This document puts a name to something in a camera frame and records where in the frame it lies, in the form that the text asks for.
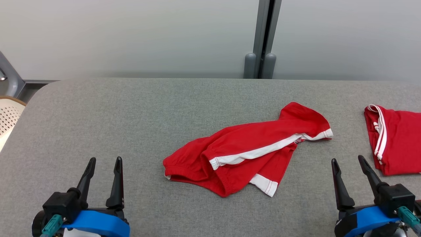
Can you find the teal plug camera cable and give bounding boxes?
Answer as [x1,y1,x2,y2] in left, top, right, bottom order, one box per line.
[397,206,421,237]
[39,214,64,237]

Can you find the red shorts with white stripes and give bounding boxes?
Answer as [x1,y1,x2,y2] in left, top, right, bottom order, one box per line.
[163,102,334,198]

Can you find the red jersey with white sleeves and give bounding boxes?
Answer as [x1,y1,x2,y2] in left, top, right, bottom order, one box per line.
[364,104,421,176]

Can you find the teal plug right camera cable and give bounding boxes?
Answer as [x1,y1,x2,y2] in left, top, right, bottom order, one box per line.
[397,206,421,237]

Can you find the cream perforated laundry basket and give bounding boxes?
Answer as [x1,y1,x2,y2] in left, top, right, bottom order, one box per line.
[0,95,27,152]

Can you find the blue banded left gripper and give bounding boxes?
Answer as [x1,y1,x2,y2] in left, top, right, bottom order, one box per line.
[62,157,131,237]

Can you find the teal plug left camera cable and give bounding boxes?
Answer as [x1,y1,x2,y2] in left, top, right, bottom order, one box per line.
[39,214,64,237]

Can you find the blue banded right gripper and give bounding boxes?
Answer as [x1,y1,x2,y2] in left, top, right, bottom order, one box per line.
[331,155,400,237]

